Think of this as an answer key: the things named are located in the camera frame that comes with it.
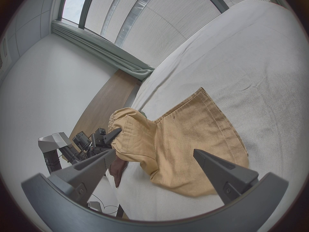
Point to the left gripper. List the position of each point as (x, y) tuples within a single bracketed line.
[(98, 145)]

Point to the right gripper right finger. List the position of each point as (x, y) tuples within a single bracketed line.
[(222, 175)]

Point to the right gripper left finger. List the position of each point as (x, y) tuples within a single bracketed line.
[(89, 171)]

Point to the tan shorts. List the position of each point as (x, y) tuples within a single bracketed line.
[(183, 141)]

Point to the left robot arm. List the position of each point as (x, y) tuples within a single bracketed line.
[(80, 141)]

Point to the dark red garment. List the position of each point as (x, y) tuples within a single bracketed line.
[(118, 171)]

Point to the grey-green curtain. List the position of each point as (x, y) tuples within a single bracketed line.
[(101, 48)]

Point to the window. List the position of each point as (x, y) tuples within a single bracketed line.
[(169, 13)]

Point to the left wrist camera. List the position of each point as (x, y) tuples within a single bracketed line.
[(100, 132)]

